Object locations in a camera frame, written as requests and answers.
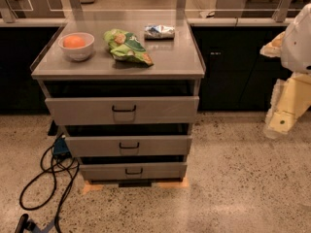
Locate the black plug on floor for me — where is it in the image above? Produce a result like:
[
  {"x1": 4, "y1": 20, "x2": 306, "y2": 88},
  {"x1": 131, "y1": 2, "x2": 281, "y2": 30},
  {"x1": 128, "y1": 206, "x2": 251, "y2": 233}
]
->
[{"x1": 15, "y1": 214, "x2": 36, "y2": 233}]

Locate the white ceramic bowl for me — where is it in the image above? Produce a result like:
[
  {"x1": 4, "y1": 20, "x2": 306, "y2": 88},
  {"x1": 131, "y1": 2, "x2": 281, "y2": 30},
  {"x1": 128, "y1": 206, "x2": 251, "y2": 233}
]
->
[{"x1": 58, "y1": 32, "x2": 94, "y2": 61}]

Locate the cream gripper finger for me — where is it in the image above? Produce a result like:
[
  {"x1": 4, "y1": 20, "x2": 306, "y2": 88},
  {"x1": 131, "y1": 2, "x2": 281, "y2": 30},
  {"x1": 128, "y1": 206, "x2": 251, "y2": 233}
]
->
[{"x1": 259, "y1": 32, "x2": 285, "y2": 57}]

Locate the blue power box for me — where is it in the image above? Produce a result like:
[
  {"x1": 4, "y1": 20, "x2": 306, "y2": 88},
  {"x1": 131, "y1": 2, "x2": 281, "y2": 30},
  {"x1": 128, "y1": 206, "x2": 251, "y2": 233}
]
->
[{"x1": 52, "y1": 137, "x2": 70, "y2": 157}]

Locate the grey drawer cabinet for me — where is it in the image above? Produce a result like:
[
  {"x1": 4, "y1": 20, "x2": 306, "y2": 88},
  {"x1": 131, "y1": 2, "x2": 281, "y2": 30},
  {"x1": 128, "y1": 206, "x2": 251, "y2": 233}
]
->
[{"x1": 32, "y1": 22, "x2": 204, "y2": 183}]

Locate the grey middle drawer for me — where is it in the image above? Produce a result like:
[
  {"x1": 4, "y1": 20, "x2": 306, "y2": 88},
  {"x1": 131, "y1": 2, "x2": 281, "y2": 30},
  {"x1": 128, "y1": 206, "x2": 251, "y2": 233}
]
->
[{"x1": 65, "y1": 135, "x2": 191, "y2": 157}]

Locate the black floor cable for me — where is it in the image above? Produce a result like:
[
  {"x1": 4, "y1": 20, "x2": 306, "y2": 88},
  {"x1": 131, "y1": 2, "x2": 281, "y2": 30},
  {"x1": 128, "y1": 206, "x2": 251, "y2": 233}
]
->
[{"x1": 18, "y1": 145, "x2": 81, "y2": 233}]

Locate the silver blue snack bag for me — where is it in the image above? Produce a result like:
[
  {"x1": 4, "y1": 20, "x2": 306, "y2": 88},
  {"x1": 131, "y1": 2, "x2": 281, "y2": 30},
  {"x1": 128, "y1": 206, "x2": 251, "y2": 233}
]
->
[{"x1": 144, "y1": 25, "x2": 175, "y2": 40}]

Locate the green chip bag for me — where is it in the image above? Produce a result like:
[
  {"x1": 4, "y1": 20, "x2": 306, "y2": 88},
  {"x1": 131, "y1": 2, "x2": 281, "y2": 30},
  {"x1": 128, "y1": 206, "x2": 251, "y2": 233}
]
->
[{"x1": 103, "y1": 28, "x2": 154, "y2": 66}]

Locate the orange fruit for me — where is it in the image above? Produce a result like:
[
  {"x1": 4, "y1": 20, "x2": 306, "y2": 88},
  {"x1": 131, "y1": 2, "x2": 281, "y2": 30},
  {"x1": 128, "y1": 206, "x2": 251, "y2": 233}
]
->
[{"x1": 63, "y1": 35, "x2": 86, "y2": 49}]

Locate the grey bottom drawer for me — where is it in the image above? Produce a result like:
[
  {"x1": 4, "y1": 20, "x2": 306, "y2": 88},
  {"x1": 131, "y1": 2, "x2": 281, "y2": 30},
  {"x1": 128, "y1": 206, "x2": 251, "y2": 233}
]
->
[{"x1": 80, "y1": 162, "x2": 187, "y2": 181}]

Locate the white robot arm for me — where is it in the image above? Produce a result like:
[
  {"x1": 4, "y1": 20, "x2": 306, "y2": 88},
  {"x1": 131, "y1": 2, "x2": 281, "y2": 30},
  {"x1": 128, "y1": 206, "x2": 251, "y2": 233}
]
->
[{"x1": 259, "y1": 4, "x2": 311, "y2": 139}]

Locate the grey top drawer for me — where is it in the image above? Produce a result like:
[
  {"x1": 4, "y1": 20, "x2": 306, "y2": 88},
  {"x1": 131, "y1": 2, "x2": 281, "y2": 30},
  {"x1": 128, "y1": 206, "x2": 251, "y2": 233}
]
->
[{"x1": 46, "y1": 96, "x2": 199, "y2": 125}]

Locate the grey drawer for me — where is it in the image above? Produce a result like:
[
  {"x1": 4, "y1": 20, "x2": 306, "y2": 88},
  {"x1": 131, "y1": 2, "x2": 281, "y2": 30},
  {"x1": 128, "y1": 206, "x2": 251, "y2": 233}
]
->
[
  {"x1": 46, "y1": 96, "x2": 199, "y2": 125},
  {"x1": 80, "y1": 162, "x2": 187, "y2": 181},
  {"x1": 65, "y1": 135, "x2": 191, "y2": 157}
]

